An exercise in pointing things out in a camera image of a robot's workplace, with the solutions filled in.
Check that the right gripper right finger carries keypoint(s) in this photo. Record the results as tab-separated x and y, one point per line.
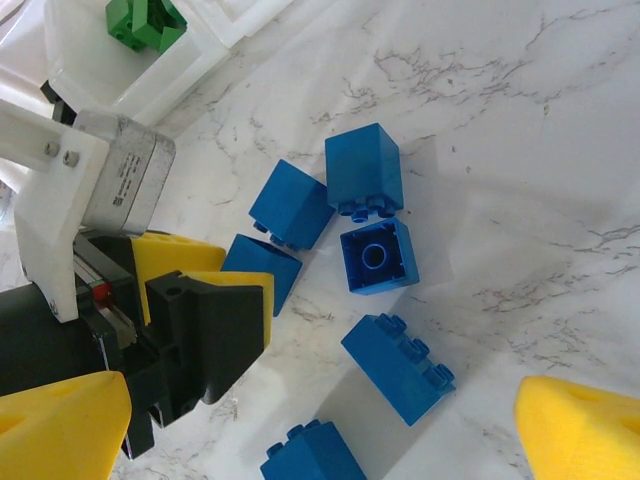
585	435

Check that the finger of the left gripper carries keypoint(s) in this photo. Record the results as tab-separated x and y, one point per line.
175	255
215	335

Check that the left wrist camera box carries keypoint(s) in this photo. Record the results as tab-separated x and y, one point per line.
130	170

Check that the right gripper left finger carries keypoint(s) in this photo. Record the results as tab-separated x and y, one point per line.
55	430

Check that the translucent white plastic container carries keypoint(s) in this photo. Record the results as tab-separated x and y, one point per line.
240	20
100	75

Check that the green lego brick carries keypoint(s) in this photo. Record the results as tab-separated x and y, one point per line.
120	20
147	29
173	32

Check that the blue lego brick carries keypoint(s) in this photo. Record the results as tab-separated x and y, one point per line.
260	257
292	205
364	172
380	255
312	455
400	367

